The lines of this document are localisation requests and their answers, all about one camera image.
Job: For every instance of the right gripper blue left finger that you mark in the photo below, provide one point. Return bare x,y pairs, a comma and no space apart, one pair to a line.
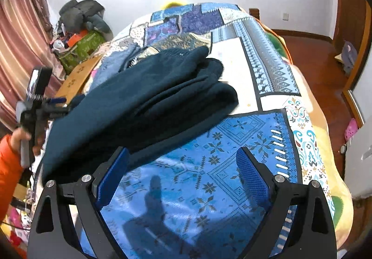
108,176

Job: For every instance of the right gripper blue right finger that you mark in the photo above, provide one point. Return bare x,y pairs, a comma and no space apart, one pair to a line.
256,177

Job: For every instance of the dark teal knit pants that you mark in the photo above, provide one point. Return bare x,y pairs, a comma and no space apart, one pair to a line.
162,102

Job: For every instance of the orange sleeve forearm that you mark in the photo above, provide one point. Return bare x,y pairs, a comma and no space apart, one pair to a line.
10,174

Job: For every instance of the left hand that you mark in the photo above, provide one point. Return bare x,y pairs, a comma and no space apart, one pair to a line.
20,135

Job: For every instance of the wooden lap desk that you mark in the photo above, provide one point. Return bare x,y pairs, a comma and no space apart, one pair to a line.
75,82

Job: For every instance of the green fabric storage bag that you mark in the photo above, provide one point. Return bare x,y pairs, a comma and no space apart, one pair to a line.
81,51

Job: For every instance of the blue patchwork bedspread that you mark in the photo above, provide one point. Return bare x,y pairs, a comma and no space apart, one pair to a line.
191,202

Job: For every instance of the pink striped curtain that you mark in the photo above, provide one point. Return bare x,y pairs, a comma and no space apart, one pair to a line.
26,32

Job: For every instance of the blue denim jeans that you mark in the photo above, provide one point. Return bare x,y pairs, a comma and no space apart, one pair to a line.
115,63

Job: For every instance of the dark grey jacket pile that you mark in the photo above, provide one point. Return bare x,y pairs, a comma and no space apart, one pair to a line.
78,15

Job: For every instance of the pink slipper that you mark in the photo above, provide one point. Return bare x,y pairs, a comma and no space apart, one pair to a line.
351,129

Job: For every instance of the yellow curved pillow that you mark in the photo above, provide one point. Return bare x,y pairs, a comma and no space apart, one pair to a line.
172,4

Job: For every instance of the brown wooden wardrobe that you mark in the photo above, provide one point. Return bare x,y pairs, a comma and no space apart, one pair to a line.
353,24

